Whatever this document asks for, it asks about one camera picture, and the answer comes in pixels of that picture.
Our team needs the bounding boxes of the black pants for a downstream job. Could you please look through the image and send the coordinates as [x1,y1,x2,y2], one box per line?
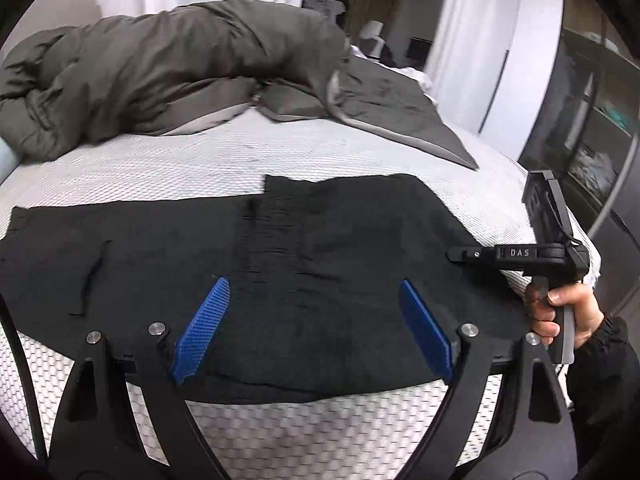
[0,173,531,405]

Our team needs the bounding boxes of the dark glass cabinet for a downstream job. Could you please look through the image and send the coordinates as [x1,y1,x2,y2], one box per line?
[517,22,640,246]

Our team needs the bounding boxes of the person's right forearm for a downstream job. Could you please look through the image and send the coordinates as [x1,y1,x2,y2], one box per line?
[564,314,640,480]

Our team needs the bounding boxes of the person's right hand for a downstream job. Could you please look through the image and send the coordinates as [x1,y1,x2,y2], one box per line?
[522,283,607,349]

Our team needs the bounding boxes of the olive green duvet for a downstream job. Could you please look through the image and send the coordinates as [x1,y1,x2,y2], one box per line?
[0,0,481,171]

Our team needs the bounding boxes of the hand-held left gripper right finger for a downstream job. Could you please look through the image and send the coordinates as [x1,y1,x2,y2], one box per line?
[395,279,579,480]

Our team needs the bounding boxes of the white table lamp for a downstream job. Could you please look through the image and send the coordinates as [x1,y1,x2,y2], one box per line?
[359,20,387,59]

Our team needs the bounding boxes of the white patterned mattress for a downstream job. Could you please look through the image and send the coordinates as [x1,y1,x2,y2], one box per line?
[0,107,601,480]

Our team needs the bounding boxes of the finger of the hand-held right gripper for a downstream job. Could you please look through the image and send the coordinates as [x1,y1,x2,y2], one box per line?
[446,245,498,264]

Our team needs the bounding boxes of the white bedding pile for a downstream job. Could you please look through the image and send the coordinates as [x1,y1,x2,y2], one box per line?
[301,0,347,17]

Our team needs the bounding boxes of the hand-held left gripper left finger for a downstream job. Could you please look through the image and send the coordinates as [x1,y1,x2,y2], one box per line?
[47,277,236,480]

